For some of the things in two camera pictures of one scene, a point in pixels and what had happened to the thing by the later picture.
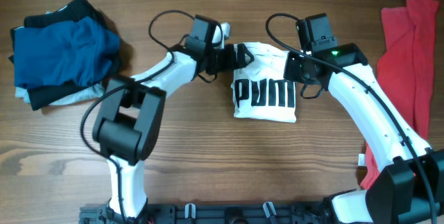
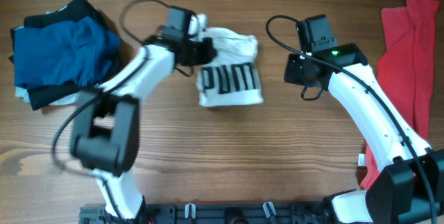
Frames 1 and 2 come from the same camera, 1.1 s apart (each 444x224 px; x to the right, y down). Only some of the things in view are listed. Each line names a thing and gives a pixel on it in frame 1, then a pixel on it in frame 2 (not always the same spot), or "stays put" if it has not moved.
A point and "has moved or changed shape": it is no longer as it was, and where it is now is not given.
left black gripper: (227, 62) -> (205, 50)
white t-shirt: (259, 89) has moved or changed shape
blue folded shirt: (80, 50) stays put
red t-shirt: (406, 66) stays put
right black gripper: (289, 72) stays put
